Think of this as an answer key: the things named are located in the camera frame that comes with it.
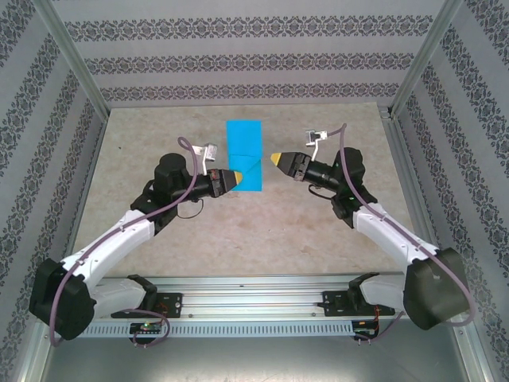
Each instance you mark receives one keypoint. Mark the small circuit board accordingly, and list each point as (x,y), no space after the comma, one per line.
(145,327)
(364,328)

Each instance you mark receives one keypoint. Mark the blue paper sheet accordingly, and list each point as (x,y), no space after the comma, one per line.
(244,139)

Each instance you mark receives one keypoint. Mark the left aluminium frame post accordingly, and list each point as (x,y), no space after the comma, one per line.
(75,59)

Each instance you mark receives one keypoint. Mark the right aluminium frame post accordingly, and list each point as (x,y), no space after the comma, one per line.
(427,59)

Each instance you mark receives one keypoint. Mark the right aluminium side rail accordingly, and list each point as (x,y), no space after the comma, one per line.
(399,151)

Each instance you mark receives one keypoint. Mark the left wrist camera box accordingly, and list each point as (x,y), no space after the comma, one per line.
(210,150)

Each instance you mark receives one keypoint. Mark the aluminium frame post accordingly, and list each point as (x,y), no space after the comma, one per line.
(75,59)
(427,59)

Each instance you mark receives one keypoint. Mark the left aluminium side rail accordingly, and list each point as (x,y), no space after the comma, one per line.
(96,147)

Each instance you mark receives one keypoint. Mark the right small circuit board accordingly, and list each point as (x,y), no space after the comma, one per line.
(364,328)

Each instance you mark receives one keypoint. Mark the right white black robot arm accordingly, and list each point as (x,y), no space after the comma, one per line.
(433,294)

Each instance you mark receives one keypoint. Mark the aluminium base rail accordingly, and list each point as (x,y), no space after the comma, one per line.
(254,298)

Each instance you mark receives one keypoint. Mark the aluminium side rail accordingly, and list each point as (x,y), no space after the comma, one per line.
(399,151)
(96,147)

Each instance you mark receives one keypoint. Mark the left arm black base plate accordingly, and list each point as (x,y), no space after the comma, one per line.
(173,302)

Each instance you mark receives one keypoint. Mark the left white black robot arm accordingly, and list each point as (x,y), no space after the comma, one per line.
(59,302)

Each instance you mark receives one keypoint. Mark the grey metal sheet tray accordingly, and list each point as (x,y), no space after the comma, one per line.
(254,358)

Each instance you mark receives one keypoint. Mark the left small circuit board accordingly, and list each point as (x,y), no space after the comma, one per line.
(145,327)

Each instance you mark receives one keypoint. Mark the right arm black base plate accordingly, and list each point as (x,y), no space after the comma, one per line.
(332,302)

